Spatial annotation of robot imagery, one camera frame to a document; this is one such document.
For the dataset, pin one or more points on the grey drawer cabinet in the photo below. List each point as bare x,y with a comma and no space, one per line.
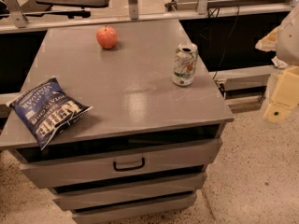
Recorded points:
133,98

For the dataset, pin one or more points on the black office chair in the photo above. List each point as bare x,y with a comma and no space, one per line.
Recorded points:
69,8

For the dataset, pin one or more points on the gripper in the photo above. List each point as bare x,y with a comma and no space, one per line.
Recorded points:
289,38

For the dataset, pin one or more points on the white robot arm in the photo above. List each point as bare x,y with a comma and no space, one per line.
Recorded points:
284,41

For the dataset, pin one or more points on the blue kettle chips bag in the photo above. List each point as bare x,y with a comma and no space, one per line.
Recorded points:
46,110

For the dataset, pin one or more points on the middle grey drawer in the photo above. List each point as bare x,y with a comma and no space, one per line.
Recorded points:
130,191

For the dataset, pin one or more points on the grey drawer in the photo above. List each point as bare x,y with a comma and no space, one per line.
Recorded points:
133,209
95,167
130,191

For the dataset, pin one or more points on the bottom grey drawer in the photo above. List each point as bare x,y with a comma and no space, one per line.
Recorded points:
133,209

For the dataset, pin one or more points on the top grey drawer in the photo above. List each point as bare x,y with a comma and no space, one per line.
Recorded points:
95,167

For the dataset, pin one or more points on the red apple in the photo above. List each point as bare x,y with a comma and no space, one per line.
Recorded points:
107,37

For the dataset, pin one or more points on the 7up soda can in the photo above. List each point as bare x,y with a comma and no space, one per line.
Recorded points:
185,64

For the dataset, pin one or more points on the black drawer handle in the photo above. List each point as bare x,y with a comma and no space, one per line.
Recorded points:
128,166

